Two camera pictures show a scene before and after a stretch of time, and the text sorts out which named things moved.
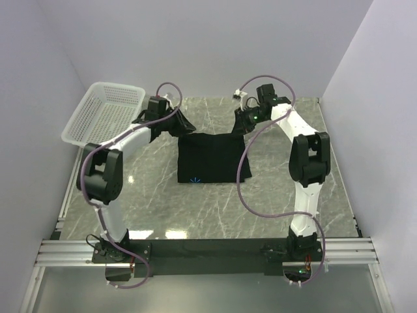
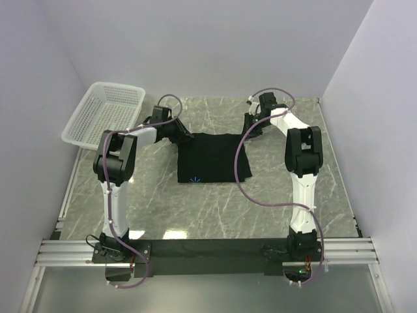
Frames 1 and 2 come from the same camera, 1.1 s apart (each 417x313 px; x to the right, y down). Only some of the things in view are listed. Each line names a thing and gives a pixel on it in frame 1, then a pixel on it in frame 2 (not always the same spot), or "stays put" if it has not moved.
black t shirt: (208, 158) stays put
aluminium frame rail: (66, 253) stays put
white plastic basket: (105, 109) stays put
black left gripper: (182, 122) -> (182, 132)
